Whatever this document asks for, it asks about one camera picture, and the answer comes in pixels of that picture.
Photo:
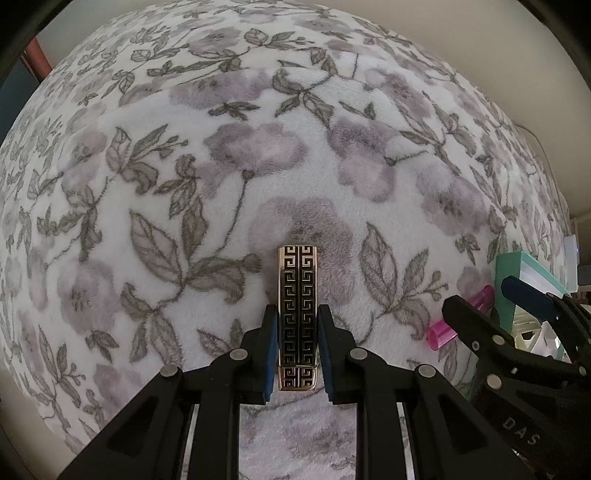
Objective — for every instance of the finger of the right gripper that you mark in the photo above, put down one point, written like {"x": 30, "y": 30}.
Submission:
{"x": 480, "y": 335}
{"x": 530, "y": 299}

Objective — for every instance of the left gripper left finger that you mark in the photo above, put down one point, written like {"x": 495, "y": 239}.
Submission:
{"x": 256, "y": 375}

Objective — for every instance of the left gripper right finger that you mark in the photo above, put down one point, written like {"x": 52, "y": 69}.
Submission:
{"x": 337, "y": 364}

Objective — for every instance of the white plastic frame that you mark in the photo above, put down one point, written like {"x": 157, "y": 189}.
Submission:
{"x": 537, "y": 338}

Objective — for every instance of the black gold patterned lighter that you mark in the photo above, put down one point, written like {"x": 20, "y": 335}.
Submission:
{"x": 298, "y": 329}

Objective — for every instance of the teal white shallow box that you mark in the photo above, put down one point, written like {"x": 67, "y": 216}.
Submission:
{"x": 511, "y": 362}

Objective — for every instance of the magenta lighter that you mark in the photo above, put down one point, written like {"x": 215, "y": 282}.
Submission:
{"x": 443, "y": 332}

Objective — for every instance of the white power bank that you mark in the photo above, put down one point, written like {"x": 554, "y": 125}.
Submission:
{"x": 571, "y": 253}

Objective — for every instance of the floral grey white blanket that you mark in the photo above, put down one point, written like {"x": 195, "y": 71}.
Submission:
{"x": 149, "y": 181}

